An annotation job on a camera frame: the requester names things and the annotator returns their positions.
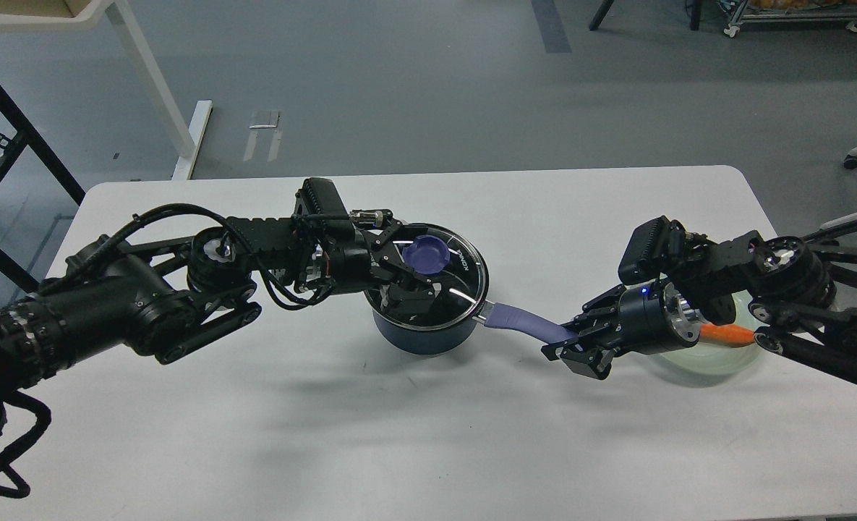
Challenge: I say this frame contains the blue saucepan with purple handle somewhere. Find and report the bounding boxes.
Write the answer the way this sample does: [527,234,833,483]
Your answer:
[367,288,577,356]

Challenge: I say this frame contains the black right camera box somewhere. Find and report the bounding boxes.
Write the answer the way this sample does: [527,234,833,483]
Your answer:
[618,216,686,286]

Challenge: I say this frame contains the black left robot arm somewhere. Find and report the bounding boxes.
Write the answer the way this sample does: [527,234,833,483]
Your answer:
[0,203,453,499]

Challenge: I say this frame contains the glass lid with purple knob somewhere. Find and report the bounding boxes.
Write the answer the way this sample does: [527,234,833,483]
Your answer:
[365,224,489,306]

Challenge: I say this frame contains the metal wheeled cart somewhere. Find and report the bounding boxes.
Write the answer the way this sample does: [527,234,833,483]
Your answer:
[715,1,857,38]

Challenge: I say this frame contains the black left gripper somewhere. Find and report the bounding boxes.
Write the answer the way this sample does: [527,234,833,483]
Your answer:
[323,221,443,319]

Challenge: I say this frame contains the orange toy carrot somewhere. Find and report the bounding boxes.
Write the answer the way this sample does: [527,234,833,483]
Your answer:
[699,323,755,347]

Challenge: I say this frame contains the white desk frame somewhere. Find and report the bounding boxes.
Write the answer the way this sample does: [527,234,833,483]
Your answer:
[0,1,214,181]

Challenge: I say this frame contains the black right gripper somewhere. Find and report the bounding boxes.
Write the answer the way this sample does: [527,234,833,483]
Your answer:
[542,281,704,380]

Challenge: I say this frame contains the black table frame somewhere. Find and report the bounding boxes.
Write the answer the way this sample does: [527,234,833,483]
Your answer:
[0,83,85,293]

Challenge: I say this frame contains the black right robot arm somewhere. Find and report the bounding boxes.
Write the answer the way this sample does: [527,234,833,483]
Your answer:
[542,216,857,385]

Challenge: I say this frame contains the black left camera box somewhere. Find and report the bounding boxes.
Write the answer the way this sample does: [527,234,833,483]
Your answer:
[294,177,354,235]

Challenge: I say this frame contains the black camera box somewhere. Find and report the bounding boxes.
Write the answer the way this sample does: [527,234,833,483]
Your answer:
[294,177,354,235]
[618,216,686,286]

